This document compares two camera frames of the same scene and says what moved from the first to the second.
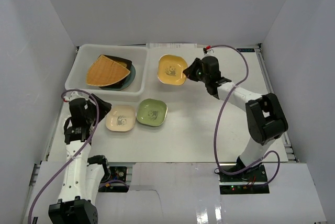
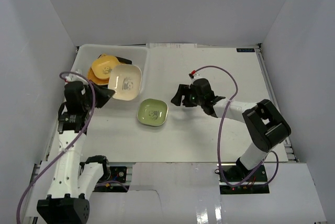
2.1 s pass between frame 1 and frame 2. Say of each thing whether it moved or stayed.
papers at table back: stayed
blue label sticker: stayed
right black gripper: moved
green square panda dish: stayed
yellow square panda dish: moved
